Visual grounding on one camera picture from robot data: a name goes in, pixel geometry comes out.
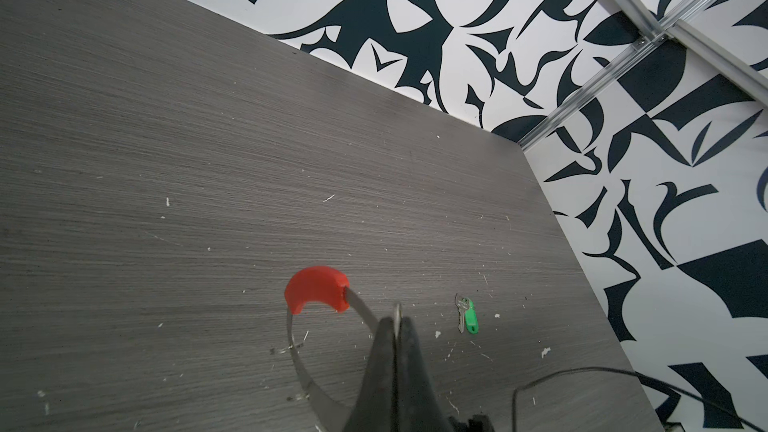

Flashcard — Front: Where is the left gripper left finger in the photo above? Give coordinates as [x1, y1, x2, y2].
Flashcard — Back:
[343, 317, 398, 432]

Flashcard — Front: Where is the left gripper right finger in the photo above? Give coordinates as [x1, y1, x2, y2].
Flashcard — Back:
[395, 317, 453, 431]

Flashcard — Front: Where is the green key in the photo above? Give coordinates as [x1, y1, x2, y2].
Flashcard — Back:
[454, 294, 479, 335]

